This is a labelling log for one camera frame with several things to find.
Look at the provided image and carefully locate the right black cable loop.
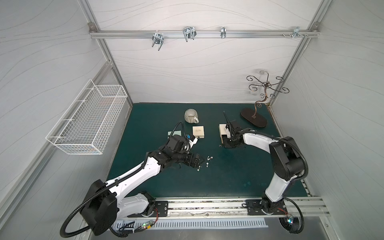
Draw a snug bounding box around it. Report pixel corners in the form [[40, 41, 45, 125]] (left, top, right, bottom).
[[278, 197, 305, 235]]

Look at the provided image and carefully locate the metal clamp hook small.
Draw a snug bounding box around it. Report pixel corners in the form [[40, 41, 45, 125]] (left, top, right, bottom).
[[221, 27, 227, 39]]

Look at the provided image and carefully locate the small cream jewelry box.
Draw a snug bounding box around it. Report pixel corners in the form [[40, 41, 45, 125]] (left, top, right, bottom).
[[193, 126, 205, 139]]

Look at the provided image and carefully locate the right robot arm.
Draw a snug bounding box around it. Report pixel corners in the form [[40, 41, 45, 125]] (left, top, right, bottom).
[[221, 112, 309, 214]]

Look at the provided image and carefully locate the left black cable bundle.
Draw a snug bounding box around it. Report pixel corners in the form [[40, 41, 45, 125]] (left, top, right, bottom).
[[109, 206, 160, 238]]

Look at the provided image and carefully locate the black metal jewelry stand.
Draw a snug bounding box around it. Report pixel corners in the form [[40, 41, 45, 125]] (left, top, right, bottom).
[[241, 70, 290, 128]]

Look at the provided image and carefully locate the grey ribbed ceramic cup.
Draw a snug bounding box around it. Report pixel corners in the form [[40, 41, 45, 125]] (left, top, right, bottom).
[[184, 109, 200, 124]]

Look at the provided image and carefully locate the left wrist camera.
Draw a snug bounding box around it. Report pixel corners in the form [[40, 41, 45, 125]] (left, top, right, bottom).
[[185, 135, 198, 150]]

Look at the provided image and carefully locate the metal clamp hook right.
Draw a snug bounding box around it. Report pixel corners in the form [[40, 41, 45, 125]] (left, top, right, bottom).
[[282, 27, 309, 39]]

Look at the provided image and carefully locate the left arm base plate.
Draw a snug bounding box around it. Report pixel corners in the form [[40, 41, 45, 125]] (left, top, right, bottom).
[[127, 200, 169, 218]]

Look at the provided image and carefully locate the large cream jewelry box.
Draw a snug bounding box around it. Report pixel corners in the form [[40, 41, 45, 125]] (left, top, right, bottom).
[[219, 124, 231, 144]]

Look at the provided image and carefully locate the aluminium front rail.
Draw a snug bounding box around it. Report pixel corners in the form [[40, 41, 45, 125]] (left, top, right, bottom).
[[83, 196, 331, 221]]

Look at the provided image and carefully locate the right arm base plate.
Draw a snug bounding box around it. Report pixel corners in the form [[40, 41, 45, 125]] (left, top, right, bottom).
[[242, 198, 288, 216]]

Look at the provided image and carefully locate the aluminium crossbar rail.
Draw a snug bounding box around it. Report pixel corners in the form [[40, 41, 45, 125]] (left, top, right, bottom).
[[90, 29, 321, 39]]

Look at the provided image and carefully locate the white wire basket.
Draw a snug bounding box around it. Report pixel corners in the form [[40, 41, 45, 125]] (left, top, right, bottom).
[[46, 80, 128, 155]]

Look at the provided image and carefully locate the metal clamp hook left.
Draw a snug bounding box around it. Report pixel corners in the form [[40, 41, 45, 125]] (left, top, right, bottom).
[[152, 32, 164, 51]]

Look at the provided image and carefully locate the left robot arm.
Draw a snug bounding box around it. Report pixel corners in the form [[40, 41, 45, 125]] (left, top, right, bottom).
[[60, 135, 203, 238]]

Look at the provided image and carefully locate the white slotted cable duct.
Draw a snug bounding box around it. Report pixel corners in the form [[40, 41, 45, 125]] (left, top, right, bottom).
[[113, 218, 268, 231]]

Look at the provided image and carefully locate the mint green jewelry box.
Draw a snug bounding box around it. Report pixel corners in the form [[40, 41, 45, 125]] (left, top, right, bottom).
[[167, 131, 184, 138]]

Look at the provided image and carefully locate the metal clamp hook middle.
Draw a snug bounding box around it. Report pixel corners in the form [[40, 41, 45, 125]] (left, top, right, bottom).
[[183, 27, 197, 42]]

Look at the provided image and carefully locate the dark green table mat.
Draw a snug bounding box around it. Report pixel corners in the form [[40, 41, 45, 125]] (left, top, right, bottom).
[[108, 103, 274, 198]]

